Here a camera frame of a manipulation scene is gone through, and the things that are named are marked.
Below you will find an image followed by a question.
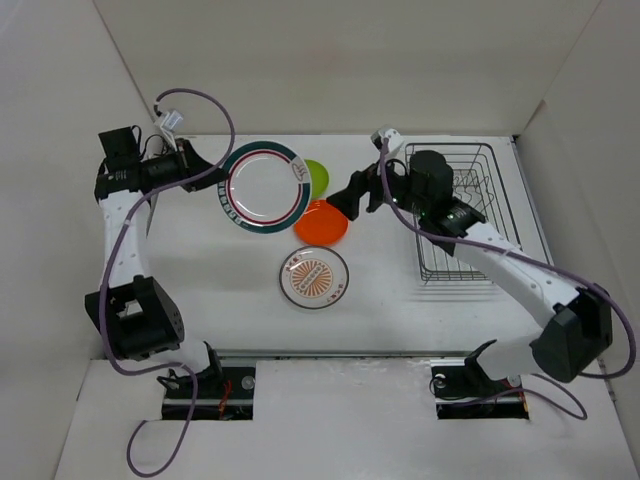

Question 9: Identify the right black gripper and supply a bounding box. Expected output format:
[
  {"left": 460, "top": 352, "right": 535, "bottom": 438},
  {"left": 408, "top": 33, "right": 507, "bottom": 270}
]
[{"left": 326, "top": 152, "right": 430, "bottom": 221}]

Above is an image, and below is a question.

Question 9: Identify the green rimmed white plate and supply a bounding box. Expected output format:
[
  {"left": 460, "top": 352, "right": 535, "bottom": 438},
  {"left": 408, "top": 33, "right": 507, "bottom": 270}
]
[{"left": 217, "top": 140, "right": 312, "bottom": 234}]

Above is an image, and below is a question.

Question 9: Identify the orange sunburst patterned plate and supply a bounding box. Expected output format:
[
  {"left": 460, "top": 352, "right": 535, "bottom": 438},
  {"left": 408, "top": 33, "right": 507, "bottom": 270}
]
[{"left": 278, "top": 246, "right": 350, "bottom": 310}]

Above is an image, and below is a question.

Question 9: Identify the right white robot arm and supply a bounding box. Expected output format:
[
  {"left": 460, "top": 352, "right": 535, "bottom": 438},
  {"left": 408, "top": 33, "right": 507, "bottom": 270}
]
[{"left": 327, "top": 150, "right": 612, "bottom": 397}]

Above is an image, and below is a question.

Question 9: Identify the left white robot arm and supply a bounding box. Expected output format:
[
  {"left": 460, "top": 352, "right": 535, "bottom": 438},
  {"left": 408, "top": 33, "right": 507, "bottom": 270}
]
[{"left": 85, "top": 127, "right": 228, "bottom": 397}]

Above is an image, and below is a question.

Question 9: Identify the lime green plate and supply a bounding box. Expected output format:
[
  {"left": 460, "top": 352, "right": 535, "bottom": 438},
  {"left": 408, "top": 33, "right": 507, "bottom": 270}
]
[{"left": 305, "top": 159, "right": 330, "bottom": 200}]

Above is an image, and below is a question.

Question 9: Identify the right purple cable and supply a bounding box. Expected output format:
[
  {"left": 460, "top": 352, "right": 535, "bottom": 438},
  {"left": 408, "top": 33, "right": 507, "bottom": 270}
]
[{"left": 375, "top": 137, "right": 639, "bottom": 421}]

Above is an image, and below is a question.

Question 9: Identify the purple cable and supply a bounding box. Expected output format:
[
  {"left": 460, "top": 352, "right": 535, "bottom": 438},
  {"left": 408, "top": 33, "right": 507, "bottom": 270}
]
[
  {"left": 98, "top": 88, "right": 236, "bottom": 477},
  {"left": 375, "top": 137, "right": 639, "bottom": 421}
]

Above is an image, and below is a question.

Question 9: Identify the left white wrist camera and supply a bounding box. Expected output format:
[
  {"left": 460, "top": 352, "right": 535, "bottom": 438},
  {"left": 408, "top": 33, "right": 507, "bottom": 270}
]
[{"left": 153, "top": 100, "right": 184, "bottom": 150}]

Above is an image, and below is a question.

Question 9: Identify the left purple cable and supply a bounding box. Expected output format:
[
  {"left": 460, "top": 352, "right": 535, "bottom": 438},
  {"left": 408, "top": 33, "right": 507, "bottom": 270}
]
[{"left": 98, "top": 88, "right": 236, "bottom": 477}]

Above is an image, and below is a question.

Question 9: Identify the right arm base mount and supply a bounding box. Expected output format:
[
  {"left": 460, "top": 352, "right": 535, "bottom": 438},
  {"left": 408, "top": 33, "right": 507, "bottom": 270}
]
[{"left": 429, "top": 364, "right": 529, "bottom": 420}]

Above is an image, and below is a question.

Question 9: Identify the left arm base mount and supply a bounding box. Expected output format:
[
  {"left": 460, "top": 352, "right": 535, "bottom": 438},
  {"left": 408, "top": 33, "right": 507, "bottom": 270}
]
[{"left": 157, "top": 363, "right": 256, "bottom": 421}]

